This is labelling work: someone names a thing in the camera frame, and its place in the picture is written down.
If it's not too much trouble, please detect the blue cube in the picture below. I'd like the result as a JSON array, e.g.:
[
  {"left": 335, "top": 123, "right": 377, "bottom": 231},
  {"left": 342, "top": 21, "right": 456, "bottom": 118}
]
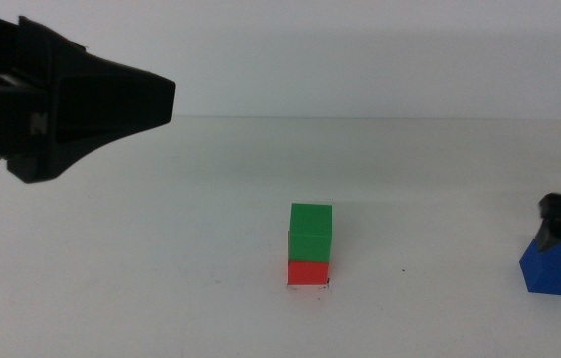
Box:
[{"left": 518, "top": 238, "right": 561, "bottom": 297}]

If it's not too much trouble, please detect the green cube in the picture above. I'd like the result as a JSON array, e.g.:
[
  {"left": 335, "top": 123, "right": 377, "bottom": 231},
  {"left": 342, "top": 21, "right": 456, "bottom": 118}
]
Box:
[{"left": 287, "top": 202, "right": 334, "bottom": 264}]

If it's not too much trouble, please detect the red cube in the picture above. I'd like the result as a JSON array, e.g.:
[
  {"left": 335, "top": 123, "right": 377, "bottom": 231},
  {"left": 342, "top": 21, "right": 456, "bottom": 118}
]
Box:
[{"left": 287, "top": 259, "right": 331, "bottom": 287}]

